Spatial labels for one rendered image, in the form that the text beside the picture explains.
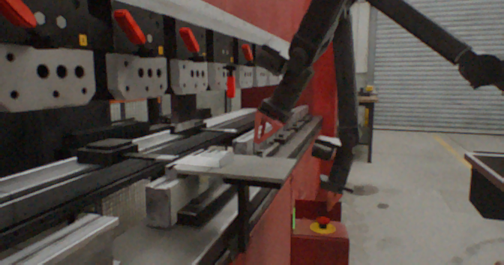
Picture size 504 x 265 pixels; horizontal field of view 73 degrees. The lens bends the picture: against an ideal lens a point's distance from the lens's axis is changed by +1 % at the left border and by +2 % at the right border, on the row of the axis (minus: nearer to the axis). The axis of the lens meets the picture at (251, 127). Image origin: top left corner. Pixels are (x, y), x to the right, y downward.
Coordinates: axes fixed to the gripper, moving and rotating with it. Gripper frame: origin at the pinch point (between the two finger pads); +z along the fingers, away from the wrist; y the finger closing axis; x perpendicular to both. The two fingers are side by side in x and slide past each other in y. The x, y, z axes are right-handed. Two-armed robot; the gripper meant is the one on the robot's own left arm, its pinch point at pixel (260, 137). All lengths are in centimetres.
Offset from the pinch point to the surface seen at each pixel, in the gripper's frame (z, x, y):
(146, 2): -16.0, -28.6, 19.0
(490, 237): 34, 159, -210
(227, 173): 8.8, -1.1, 8.0
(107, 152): 24.1, -31.4, 6.3
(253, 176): 5.7, 4.3, 8.0
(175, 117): 6.4, -20.1, 4.1
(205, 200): 21.3, -3.5, 2.2
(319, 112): 22, 0, -216
